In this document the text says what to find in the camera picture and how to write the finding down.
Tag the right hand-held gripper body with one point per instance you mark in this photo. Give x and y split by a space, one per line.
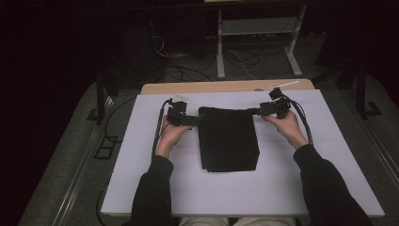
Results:
276 108

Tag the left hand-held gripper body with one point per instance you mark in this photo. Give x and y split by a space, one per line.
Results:
177 113

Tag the black pants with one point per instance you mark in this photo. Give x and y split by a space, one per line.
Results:
229 141

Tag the person's right hand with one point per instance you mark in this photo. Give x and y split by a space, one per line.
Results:
288 128

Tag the person's left hand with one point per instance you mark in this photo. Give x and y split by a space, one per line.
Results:
169 138

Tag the wooden table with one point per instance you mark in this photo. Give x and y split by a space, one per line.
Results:
204 87

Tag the white metal stand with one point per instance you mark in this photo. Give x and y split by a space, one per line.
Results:
220 47

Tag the black metal stand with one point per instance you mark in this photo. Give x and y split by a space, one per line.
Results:
361 94
100 100

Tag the person's right leg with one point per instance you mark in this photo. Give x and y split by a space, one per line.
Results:
263 222

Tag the metal floor rail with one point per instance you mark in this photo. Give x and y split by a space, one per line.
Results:
381 150
84 157

